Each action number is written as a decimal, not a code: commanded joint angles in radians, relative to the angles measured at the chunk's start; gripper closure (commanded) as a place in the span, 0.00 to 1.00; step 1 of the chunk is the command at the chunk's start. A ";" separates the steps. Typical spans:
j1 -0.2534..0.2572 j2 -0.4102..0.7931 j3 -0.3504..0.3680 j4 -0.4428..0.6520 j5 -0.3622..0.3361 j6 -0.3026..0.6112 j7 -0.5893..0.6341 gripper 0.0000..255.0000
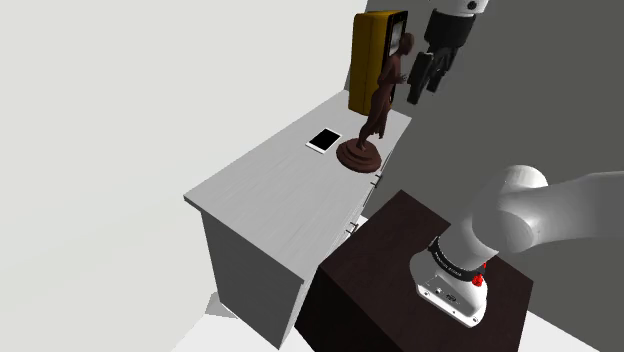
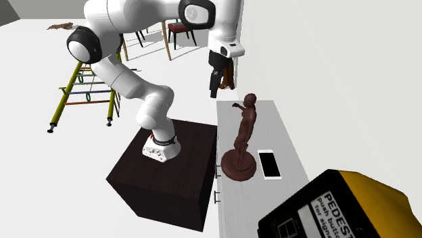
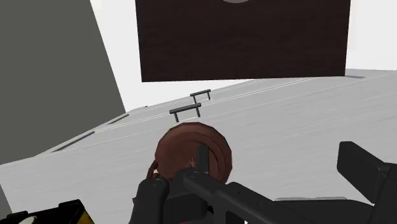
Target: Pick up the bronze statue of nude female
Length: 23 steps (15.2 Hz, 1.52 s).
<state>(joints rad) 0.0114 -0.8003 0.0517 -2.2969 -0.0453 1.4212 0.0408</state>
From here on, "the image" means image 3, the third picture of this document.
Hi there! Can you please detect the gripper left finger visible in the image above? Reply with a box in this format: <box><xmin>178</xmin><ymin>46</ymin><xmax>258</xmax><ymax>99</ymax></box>
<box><xmin>129</xmin><ymin>144</ymin><xmax>311</xmax><ymax>224</ymax></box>

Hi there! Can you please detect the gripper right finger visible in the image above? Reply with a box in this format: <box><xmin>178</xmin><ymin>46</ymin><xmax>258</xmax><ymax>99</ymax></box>
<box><xmin>337</xmin><ymin>141</ymin><xmax>397</xmax><ymax>224</ymax></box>

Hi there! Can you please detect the brown mug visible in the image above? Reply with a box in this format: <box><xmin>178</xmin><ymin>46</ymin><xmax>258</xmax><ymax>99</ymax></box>
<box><xmin>145</xmin><ymin>121</ymin><xmax>233</xmax><ymax>185</ymax></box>

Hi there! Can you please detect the grey chest of drawers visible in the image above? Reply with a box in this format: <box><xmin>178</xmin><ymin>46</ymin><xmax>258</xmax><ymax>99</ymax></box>
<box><xmin>0</xmin><ymin>69</ymin><xmax>397</xmax><ymax>224</ymax></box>

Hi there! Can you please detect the black and yellow box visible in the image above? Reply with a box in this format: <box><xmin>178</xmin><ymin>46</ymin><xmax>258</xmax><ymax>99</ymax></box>
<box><xmin>0</xmin><ymin>199</ymin><xmax>95</xmax><ymax>224</ymax></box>

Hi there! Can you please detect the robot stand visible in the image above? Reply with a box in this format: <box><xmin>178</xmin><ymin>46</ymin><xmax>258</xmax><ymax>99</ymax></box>
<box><xmin>135</xmin><ymin>0</ymin><xmax>352</xmax><ymax>83</ymax></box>

